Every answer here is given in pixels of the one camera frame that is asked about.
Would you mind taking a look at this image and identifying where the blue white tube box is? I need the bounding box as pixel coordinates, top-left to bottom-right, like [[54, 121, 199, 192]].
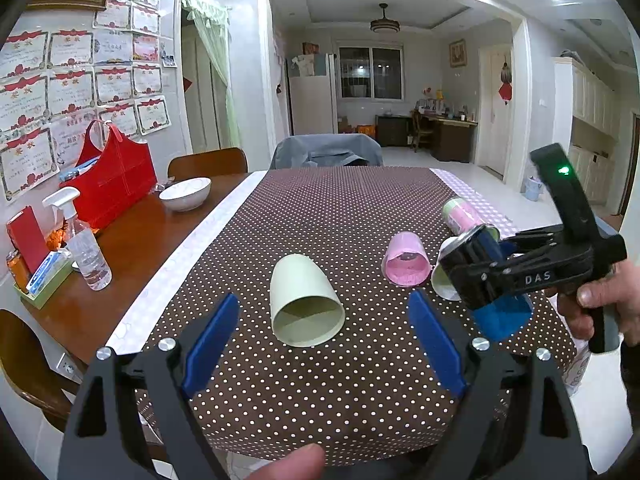
[[26, 251, 71, 295]]

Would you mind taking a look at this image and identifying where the white refrigerator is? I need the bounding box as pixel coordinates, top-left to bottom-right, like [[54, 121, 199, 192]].
[[288, 52, 339, 136]]

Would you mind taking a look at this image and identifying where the white bowl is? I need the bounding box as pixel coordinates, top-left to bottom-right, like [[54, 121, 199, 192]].
[[158, 177, 212, 212]]

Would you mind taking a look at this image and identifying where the dark wooden desk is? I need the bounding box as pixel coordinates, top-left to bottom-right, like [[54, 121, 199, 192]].
[[375, 112, 478, 163]]

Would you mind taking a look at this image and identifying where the grey covered chair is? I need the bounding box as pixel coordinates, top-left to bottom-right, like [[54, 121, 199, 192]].
[[270, 133, 384, 170]]

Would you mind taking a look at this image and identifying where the blue bucket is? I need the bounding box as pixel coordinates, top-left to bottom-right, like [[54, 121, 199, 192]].
[[522, 175, 546, 202]]

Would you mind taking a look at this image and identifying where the pink cup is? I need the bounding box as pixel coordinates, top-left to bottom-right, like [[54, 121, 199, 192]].
[[382, 231, 432, 289]]

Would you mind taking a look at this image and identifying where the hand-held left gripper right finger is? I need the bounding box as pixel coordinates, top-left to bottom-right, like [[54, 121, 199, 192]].
[[407, 290, 589, 480]]

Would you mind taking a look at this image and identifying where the white door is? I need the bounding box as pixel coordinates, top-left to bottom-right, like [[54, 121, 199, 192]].
[[479, 44, 515, 177]]

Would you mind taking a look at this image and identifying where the floral print cup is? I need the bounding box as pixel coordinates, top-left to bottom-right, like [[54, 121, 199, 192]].
[[442, 197, 501, 242]]

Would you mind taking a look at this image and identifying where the white patterned table runner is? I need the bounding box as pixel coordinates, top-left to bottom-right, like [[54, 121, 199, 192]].
[[107, 170, 268, 353]]

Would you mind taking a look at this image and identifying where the lilac checkered cloth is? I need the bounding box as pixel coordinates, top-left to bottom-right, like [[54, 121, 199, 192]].
[[431, 167, 520, 240]]

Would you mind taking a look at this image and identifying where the wall power outlet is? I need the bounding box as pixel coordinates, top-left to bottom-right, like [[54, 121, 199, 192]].
[[54, 352, 85, 381]]

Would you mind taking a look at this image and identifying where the window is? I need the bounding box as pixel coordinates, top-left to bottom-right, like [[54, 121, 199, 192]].
[[338, 46, 405, 101]]

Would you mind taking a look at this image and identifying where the red felt basket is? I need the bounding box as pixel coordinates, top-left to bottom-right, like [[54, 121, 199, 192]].
[[59, 121, 157, 233]]

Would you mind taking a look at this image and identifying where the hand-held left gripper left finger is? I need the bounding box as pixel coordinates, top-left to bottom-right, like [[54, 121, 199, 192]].
[[57, 292, 241, 480]]

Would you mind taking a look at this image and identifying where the red door ornament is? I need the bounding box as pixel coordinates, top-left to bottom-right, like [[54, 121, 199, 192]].
[[498, 60, 514, 106]]

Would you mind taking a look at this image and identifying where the wooden desk chair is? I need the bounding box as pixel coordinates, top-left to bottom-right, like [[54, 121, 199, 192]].
[[410, 110, 435, 152]]

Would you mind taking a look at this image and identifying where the wooden dining table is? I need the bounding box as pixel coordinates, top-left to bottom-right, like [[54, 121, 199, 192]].
[[20, 172, 261, 401]]

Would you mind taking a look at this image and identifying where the person's right hand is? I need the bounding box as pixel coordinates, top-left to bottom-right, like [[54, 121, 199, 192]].
[[545, 259, 640, 342]]

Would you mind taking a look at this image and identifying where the small pale green cup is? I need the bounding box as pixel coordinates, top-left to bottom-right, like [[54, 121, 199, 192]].
[[431, 237, 465, 302]]

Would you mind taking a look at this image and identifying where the brown polka dot tablecloth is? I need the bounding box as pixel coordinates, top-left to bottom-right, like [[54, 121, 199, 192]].
[[134, 166, 578, 461]]

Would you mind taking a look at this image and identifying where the green curtain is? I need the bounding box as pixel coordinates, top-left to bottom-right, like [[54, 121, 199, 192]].
[[180, 0, 241, 150]]

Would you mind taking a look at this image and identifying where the ceiling lamp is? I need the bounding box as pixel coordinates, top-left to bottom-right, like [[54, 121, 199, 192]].
[[370, 3, 400, 34]]

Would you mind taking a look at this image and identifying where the clear spray bottle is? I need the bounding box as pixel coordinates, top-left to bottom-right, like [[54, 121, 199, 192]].
[[42, 186, 113, 291]]

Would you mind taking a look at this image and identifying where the wall of award certificates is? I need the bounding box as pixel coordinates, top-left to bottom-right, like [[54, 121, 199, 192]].
[[0, 0, 178, 201]]

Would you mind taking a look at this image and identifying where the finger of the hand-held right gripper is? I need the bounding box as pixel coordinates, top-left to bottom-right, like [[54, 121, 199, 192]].
[[500, 226, 569, 262], [444, 232, 534, 342]]

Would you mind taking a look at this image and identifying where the large pale green cup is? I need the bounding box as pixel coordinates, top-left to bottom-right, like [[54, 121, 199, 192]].
[[270, 254, 347, 349]]

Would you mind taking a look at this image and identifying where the person's left hand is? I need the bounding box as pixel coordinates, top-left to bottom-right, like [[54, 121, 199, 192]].
[[234, 444, 327, 480]]

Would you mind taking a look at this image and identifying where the red box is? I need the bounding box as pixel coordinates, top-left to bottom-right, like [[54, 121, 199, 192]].
[[6, 205, 51, 276]]

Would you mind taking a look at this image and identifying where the green desk tray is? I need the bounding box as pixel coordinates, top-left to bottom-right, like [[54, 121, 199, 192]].
[[14, 255, 75, 310]]

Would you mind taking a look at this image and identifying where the white cabinet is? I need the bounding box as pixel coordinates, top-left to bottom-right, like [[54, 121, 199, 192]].
[[552, 56, 623, 211]]

